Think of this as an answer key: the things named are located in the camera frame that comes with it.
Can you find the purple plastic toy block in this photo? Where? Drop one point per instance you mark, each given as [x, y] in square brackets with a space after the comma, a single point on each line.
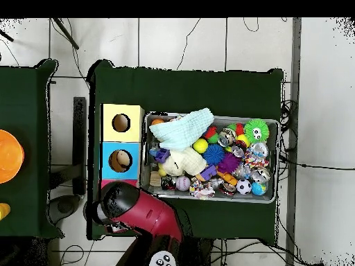
[162, 155]

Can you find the black upright panel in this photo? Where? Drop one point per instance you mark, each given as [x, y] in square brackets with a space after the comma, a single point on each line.
[79, 138]

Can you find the dark green table cloth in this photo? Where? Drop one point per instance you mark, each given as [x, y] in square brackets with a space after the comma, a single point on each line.
[25, 99]
[194, 91]

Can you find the shallow metal mesh bin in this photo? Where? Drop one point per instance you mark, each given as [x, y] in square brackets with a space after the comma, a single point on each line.
[155, 191]

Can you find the black tripod leg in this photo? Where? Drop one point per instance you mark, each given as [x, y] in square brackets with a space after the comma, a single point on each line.
[66, 33]
[7, 36]

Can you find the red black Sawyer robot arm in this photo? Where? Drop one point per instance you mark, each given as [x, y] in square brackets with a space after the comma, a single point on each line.
[149, 213]

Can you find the mint green cloth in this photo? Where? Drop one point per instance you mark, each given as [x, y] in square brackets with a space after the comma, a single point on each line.
[183, 130]

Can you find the small toy soccer ball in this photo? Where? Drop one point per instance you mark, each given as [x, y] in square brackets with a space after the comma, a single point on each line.
[244, 187]

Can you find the orange toy basketball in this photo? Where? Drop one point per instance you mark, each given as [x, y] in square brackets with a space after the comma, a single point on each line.
[157, 121]

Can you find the crushed black drink can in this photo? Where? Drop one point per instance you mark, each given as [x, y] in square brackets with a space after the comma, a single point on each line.
[167, 183]

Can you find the orange bowl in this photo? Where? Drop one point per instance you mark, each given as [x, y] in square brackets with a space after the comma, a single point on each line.
[9, 156]

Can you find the green spiky ball with eyes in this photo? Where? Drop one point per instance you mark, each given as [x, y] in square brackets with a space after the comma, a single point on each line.
[251, 128]

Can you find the plain blue spiky ball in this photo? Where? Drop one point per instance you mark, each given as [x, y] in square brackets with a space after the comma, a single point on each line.
[213, 154]

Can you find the wooden box with three holes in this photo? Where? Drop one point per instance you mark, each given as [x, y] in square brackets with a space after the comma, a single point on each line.
[133, 133]

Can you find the crushed silver drink can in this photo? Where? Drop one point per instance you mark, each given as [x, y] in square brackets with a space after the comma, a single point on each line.
[226, 137]

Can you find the white toy baseball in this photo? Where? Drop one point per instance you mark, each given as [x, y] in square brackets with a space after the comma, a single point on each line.
[183, 183]

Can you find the smooth yellow ball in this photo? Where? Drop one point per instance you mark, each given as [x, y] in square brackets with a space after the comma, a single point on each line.
[200, 145]

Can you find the small yellow object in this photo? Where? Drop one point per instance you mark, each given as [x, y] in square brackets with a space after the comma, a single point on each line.
[4, 211]

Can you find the cream yellow cloth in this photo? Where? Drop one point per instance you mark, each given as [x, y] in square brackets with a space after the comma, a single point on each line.
[185, 163]

